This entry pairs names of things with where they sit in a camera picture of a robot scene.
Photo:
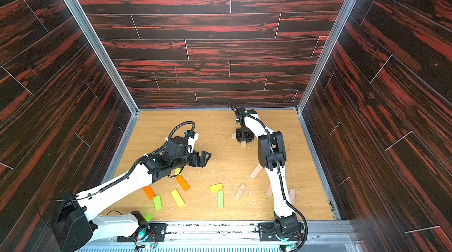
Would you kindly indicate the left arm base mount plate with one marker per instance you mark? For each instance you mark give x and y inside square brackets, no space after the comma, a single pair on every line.
[146,233]

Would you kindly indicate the orange block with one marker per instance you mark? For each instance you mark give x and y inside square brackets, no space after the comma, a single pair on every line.
[181,181]
[149,192]

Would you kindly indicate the natural wood block diagonal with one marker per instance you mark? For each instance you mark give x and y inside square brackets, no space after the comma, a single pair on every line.
[255,172]

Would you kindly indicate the light green block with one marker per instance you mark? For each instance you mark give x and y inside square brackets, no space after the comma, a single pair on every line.
[157,202]
[220,199]

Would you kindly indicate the light green block centre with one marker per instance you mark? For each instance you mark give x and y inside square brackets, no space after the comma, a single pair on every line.
[220,199]

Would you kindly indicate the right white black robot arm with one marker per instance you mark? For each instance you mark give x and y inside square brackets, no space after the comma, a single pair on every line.
[288,221]

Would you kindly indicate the orange block lower left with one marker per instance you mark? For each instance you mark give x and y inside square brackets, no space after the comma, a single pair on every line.
[149,192]

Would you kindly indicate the aluminium front rail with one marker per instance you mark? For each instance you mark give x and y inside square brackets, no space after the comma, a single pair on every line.
[234,236]

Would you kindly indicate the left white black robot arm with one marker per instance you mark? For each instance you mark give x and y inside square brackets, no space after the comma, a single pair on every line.
[78,220]

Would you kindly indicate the orange block centre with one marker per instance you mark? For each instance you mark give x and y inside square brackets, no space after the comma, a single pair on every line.
[181,181]

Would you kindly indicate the natural wood block printed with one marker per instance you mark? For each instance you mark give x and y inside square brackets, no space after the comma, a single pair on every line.
[240,191]

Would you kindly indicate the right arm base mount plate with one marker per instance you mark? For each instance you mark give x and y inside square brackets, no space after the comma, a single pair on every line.
[269,231]

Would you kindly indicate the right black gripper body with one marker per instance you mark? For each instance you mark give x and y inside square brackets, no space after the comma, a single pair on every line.
[243,135]

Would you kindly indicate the light green block left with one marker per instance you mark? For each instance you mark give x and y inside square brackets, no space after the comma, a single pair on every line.
[157,202]

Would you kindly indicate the short yellow block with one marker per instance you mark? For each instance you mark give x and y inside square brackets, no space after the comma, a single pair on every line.
[216,187]

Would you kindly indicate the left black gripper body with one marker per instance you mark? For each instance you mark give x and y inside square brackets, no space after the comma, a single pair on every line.
[189,159]

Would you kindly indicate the yellow block lower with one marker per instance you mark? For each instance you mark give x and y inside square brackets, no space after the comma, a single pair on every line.
[177,198]

